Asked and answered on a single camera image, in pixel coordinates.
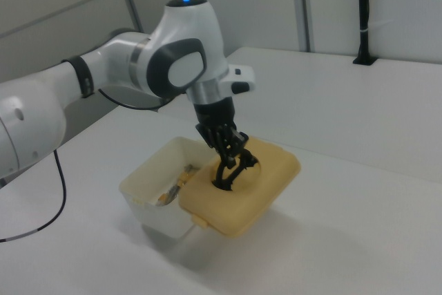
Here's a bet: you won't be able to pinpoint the tan lid with black handle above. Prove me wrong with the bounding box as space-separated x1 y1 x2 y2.
177 135 302 239

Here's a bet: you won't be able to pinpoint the yellow tools in case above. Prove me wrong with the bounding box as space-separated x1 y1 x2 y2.
157 163 200 208

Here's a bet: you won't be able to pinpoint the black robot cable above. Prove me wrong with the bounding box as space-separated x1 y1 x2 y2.
0 87 172 243

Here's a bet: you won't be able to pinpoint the white plastic tool case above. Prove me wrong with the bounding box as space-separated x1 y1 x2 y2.
118 136 212 240

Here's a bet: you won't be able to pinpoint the grey partition panels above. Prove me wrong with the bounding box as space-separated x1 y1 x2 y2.
0 0 442 171

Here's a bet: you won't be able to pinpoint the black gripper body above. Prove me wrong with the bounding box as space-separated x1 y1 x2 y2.
192 96 239 134

